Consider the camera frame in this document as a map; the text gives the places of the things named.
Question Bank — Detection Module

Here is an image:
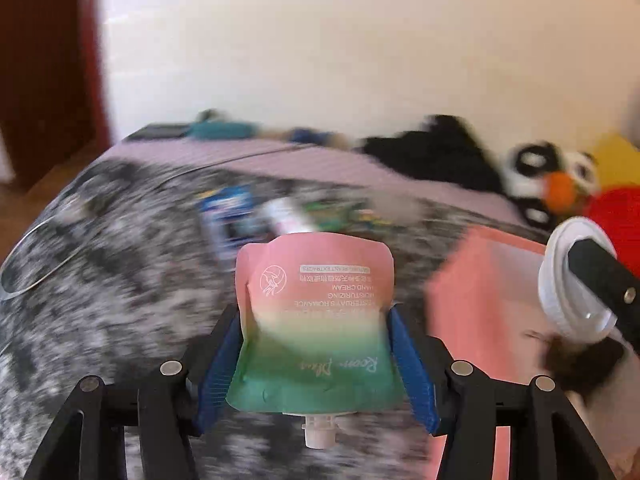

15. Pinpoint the white tube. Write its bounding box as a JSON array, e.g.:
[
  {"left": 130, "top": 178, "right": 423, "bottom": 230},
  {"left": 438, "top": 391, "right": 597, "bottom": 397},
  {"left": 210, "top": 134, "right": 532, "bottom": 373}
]
[{"left": 262, "top": 197, "right": 321, "bottom": 236}]

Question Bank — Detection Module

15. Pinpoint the black cloth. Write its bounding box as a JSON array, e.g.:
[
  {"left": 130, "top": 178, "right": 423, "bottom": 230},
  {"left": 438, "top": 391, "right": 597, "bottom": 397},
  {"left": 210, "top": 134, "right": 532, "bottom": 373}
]
[{"left": 357, "top": 114, "right": 506, "bottom": 193}]

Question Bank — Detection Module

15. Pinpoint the pink box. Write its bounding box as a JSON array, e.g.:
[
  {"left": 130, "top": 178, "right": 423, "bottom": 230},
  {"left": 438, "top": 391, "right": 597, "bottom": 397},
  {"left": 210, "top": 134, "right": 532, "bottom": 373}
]
[{"left": 425, "top": 224, "right": 640, "bottom": 480}]

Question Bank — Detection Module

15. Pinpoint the black white plush toy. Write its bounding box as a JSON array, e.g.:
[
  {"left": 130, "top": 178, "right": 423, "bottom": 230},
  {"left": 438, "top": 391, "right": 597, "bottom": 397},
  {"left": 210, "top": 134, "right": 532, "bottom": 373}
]
[{"left": 502, "top": 141, "right": 601, "bottom": 228}]

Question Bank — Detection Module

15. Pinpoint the yellow object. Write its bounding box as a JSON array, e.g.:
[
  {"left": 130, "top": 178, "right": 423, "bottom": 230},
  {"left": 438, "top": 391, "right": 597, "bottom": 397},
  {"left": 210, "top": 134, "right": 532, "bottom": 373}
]
[{"left": 590, "top": 132, "right": 640, "bottom": 191}]

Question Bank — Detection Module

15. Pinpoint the red plush object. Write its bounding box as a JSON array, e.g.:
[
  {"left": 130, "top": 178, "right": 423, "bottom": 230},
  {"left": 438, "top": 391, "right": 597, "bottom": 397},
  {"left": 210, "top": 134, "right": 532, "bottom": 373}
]
[{"left": 582, "top": 187, "right": 640, "bottom": 281}]

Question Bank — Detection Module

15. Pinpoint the pink bed sheet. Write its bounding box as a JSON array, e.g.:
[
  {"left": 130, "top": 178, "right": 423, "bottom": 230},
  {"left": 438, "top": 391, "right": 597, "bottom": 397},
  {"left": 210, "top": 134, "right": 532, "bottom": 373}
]
[{"left": 102, "top": 135, "right": 546, "bottom": 241}]

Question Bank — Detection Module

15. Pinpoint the white wire loop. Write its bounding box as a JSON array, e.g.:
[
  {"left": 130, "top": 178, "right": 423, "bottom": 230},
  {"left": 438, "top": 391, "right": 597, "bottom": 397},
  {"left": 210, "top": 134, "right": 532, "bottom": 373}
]
[{"left": 0, "top": 205, "right": 86, "bottom": 301}]

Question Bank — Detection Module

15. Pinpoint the grey mottled cloth desktop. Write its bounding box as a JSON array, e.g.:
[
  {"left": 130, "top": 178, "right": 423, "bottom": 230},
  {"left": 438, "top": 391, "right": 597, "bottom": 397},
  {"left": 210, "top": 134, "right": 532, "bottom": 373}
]
[{"left": 0, "top": 157, "right": 551, "bottom": 480}]

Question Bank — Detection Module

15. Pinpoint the red-brown door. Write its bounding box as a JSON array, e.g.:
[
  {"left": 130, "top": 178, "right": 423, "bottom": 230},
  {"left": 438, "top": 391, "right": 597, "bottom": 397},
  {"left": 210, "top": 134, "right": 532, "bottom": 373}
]
[{"left": 0, "top": 0, "right": 113, "bottom": 191}]

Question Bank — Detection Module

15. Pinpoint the dark flat case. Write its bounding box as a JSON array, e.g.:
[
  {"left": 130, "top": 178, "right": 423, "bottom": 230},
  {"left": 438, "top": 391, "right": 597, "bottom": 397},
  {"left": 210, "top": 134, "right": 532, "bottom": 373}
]
[{"left": 127, "top": 124, "right": 193, "bottom": 141}]

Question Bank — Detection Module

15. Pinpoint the small blue object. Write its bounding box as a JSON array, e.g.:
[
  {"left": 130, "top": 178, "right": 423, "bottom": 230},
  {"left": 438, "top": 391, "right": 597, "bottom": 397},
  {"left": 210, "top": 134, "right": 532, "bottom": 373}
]
[{"left": 290, "top": 129, "right": 346, "bottom": 147}]

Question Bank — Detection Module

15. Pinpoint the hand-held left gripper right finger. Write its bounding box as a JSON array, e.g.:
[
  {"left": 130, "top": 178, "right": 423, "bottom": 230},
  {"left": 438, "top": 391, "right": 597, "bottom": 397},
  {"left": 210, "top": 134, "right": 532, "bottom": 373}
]
[{"left": 387, "top": 305, "right": 618, "bottom": 480}]

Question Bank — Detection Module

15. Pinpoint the teal object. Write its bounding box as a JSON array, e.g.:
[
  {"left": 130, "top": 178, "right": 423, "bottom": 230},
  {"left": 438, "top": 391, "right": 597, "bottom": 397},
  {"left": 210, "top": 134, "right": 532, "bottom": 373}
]
[{"left": 187, "top": 109, "right": 258, "bottom": 141}]

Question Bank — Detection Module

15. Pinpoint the dark green card packet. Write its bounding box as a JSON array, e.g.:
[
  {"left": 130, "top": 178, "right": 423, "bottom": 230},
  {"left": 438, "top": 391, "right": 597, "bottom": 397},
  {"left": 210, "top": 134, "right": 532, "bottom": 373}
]
[{"left": 305, "top": 200, "right": 386, "bottom": 226}]

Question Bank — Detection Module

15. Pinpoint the white round lid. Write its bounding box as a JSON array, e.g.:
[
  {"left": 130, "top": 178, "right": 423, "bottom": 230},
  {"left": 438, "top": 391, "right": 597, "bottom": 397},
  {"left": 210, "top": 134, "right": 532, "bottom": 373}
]
[{"left": 537, "top": 216, "right": 621, "bottom": 343}]

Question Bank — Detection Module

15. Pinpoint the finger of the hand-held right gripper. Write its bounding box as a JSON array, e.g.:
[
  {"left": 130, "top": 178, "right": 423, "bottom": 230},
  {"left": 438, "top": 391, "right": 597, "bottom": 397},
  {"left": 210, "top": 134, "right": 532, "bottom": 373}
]
[{"left": 566, "top": 240, "right": 640, "bottom": 356}]

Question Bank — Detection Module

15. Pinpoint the pink green hand cream pouch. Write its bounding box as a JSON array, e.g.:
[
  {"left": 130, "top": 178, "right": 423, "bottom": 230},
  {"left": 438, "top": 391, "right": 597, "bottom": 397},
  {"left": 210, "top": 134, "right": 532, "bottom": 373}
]
[{"left": 225, "top": 232, "right": 408, "bottom": 448}]

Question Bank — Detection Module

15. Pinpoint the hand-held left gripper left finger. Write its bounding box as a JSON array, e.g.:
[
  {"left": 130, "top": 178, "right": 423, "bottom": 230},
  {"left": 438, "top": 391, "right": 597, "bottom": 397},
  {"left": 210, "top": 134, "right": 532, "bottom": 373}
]
[{"left": 22, "top": 305, "right": 241, "bottom": 480}]

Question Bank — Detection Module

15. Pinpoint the blue label packet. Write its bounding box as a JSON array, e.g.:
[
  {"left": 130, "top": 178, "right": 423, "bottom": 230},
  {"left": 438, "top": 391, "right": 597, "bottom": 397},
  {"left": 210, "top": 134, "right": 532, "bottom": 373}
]
[{"left": 197, "top": 185, "right": 261, "bottom": 261}]

